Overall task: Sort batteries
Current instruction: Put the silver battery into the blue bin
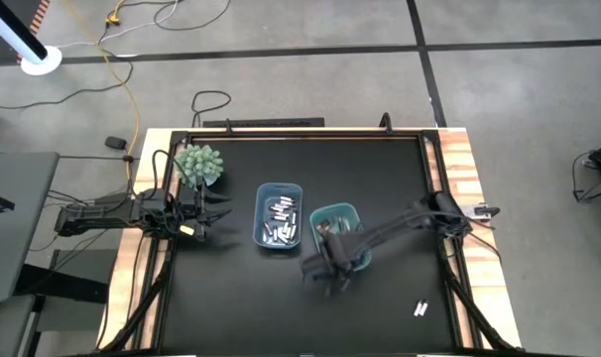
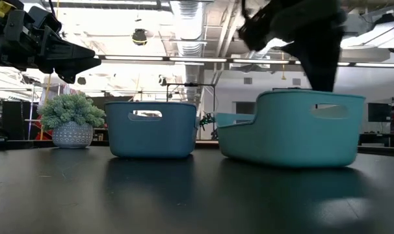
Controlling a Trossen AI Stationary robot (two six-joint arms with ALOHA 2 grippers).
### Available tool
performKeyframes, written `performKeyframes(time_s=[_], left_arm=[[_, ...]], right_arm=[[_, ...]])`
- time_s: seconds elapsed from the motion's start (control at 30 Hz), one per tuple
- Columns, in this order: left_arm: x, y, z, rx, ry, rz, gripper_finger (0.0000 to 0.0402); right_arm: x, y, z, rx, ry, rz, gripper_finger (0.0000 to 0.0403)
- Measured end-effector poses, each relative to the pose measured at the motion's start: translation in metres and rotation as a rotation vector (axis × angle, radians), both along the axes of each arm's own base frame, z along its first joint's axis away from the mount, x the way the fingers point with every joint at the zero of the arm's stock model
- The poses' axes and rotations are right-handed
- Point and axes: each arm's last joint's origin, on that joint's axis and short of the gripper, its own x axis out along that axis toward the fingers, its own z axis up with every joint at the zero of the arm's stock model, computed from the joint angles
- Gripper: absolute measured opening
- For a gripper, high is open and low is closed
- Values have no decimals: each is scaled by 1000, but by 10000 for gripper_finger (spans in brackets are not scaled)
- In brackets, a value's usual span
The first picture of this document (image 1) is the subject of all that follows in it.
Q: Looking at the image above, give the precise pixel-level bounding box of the green succulent in patterned pot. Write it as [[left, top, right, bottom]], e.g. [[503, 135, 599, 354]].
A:
[[175, 144, 226, 191]]

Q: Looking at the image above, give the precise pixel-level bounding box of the yellow cable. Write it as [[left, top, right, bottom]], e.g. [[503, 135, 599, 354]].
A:
[[61, 0, 142, 180]]

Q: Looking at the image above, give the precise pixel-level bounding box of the blue plastic bin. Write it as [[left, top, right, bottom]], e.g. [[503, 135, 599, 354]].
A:
[[253, 181, 304, 251]]

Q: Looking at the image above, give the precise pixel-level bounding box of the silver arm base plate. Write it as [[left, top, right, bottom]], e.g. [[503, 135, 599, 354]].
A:
[[466, 203, 501, 220]]

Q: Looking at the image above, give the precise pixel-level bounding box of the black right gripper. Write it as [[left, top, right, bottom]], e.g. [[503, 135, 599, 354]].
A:
[[302, 235, 371, 298]]

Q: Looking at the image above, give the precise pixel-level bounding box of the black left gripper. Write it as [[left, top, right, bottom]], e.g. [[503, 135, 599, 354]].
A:
[[174, 185, 233, 243]]

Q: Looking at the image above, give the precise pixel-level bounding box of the black frame strut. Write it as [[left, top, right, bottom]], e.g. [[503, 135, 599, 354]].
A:
[[437, 257, 518, 354], [100, 237, 176, 354]]

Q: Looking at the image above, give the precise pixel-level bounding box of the teal plastic bin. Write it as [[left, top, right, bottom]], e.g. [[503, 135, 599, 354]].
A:
[[308, 201, 375, 273]]

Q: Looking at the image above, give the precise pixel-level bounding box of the gray desk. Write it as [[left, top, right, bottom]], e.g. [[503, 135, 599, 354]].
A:
[[0, 151, 60, 304]]

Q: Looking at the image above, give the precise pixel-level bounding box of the black flat bar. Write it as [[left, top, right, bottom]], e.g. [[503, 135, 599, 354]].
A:
[[202, 117, 326, 129]]

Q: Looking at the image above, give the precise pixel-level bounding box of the black looped floor cable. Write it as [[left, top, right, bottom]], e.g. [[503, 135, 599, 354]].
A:
[[189, 89, 232, 129]]

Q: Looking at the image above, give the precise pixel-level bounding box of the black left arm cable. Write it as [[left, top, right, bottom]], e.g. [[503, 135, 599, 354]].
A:
[[151, 148, 187, 199]]

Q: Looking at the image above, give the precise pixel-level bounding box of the black white pole with base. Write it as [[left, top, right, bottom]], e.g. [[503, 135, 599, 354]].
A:
[[0, 0, 63, 77]]

